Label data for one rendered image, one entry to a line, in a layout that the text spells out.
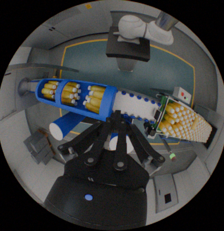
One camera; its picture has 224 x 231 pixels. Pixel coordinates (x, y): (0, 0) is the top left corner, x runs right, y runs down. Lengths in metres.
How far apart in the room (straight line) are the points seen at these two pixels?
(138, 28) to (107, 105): 0.57
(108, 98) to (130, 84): 1.25
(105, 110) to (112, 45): 0.54
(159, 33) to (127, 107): 0.74
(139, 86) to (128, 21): 1.45
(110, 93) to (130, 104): 0.34
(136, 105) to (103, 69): 1.21
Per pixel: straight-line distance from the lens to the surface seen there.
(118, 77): 1.74
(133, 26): 0.58
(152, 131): 0.91
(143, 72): 1.81
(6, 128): 4.93
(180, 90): 0.83
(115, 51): 0.70
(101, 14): 1.71
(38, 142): 3.46
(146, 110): 0.87
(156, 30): 0.57
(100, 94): 0.63
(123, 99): 0.81
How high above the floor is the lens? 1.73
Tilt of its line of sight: 69 degrees down
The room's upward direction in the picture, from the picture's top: 160 degrees counter-clockwise
